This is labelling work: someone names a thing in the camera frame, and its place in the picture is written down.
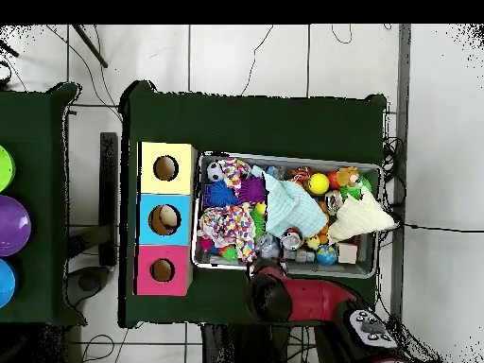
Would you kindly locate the blue spiky ball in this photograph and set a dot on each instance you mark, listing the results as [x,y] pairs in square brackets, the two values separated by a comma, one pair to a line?
[221,194]

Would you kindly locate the yellow ball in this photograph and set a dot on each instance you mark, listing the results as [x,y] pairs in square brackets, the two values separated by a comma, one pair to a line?
[318,184]

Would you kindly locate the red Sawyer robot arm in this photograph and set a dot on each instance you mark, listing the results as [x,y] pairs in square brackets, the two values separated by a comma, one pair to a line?
[318,302]

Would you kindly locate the black rod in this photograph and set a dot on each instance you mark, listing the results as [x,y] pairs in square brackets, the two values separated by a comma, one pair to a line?
[89,45]

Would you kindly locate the grey round base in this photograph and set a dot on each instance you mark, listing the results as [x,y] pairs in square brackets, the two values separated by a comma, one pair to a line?
[89,283]

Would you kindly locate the shallow clear mesh bin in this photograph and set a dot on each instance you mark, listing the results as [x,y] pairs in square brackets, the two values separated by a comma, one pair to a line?
[363,268]

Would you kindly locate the wooden cube block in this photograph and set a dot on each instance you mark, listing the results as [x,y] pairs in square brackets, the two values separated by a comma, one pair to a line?
[347,252]

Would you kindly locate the wooden three-hole box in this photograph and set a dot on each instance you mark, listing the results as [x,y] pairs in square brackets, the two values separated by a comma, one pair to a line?
[165,195]

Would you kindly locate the blue plastic bowl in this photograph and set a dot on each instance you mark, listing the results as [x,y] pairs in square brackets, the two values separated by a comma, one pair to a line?
[5,283]

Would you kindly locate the green plastic bowl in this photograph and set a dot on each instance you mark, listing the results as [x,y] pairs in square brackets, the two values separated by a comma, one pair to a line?
[4,168]

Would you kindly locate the brown plush bear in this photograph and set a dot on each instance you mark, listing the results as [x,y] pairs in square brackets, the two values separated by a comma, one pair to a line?
[348,178]

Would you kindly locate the mint green cloth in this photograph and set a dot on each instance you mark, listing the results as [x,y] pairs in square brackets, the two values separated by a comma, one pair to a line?
[291,208]

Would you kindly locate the blue globe ball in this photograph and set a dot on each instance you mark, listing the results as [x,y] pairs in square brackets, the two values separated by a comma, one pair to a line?
[327,255]

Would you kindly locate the purple spiky ball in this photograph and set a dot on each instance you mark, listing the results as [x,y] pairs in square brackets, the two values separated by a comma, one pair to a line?
[253,190]

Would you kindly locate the black flat bar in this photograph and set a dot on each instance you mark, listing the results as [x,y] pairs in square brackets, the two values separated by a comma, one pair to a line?
[109,197]

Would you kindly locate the purple plastic bowl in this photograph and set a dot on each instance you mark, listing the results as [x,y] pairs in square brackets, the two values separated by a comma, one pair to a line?
[11,225]

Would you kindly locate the colourful patterned cloth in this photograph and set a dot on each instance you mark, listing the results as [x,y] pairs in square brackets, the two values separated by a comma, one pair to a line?
[227,225]

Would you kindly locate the small soccer ball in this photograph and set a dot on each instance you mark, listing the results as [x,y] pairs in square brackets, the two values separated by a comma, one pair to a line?
[215,171]

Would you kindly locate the cream yellow cloth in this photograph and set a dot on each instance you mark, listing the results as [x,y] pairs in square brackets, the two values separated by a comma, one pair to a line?
[361,218]

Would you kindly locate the dark green table cloth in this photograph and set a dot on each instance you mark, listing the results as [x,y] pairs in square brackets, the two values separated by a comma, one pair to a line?
[249,121]
[45,189]

